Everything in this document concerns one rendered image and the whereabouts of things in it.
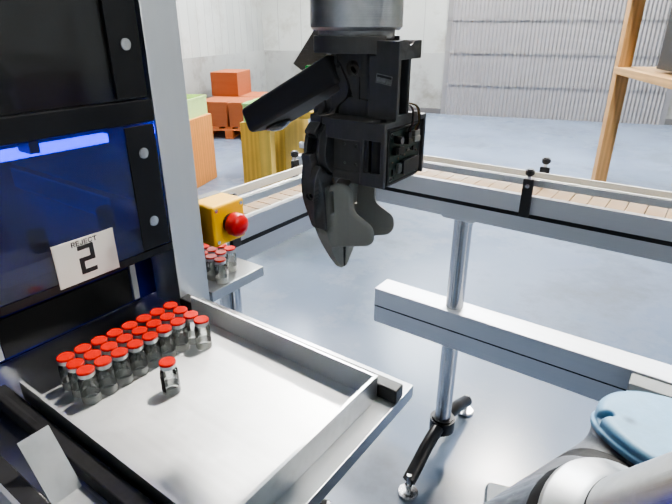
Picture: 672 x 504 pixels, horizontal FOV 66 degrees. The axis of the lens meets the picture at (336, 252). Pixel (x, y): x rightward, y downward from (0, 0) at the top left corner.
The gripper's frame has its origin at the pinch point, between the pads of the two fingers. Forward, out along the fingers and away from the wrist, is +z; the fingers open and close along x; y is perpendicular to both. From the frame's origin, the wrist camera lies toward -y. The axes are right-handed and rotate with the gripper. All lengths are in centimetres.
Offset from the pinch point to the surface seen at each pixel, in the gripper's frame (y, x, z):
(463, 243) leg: -19, 86, 34
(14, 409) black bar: -29.7, -21.8, 19.5
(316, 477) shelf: 3.2, -7.9, 21.6
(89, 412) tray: -24.5, -16.1, 21.3
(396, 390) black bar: 4.3, 6.6, 19.6
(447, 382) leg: -19, 86, 80
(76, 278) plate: -35.5, -8.9, 9.7
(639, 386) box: 29, 80, 55
